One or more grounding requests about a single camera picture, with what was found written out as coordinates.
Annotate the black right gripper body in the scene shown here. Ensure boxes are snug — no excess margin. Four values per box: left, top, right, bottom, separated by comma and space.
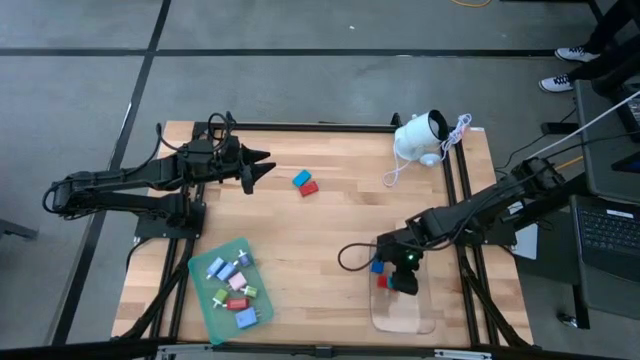
374, 229, 427, 275

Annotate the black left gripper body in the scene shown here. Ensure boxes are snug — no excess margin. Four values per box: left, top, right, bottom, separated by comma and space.
214, 133, 256, 196

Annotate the large light blue charger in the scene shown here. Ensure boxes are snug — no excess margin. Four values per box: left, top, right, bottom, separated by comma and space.
234, 306, 262, 330

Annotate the clear plastic bin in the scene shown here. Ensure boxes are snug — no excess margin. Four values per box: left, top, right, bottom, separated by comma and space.
368, 239, 437, 335

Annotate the teal plastic tray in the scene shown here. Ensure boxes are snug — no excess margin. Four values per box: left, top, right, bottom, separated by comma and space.
187, 236, 276, 347

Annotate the white sheet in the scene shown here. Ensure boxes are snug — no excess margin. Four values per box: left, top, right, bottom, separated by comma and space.
512, 222, 540, 261

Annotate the black caster wheel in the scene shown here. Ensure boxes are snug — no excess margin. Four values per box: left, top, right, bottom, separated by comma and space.
557, 310, 591, 330

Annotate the black floor device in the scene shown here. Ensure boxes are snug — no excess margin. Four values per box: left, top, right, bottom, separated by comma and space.
539, 121, 576, 135

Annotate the black laptop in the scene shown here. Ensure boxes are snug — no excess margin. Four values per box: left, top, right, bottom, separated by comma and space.
569, 193, 640, 284

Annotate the grey side desk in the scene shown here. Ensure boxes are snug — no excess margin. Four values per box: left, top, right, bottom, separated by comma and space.
572, 79, 640, 321

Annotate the white sneaker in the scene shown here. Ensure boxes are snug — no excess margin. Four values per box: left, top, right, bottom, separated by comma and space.
554, 45, 601, 63
537, 73, 576, 94

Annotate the grey furniture foot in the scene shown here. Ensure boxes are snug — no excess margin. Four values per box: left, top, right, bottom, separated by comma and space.
0, 218, 40, 241

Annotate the person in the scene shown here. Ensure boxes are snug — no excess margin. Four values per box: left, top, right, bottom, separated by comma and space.
537, 0, 640, 99

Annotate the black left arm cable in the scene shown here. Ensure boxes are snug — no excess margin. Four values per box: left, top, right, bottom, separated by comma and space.
155, 110, 237, 154

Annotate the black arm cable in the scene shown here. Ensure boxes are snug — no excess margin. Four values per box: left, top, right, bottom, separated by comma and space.
155, 110, 237, 154
337, 242, 382, 274

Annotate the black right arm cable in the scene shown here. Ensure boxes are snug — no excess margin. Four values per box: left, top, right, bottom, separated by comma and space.
337, 242, 382, 274

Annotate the black table frame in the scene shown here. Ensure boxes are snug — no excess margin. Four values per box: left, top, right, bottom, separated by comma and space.
112, 113, 535, 360

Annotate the white security camera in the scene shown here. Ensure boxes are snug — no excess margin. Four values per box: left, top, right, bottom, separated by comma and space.
392, 108, 450, 168

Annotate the yellow power cable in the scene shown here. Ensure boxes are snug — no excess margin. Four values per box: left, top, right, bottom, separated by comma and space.
554, 155, 585, 171

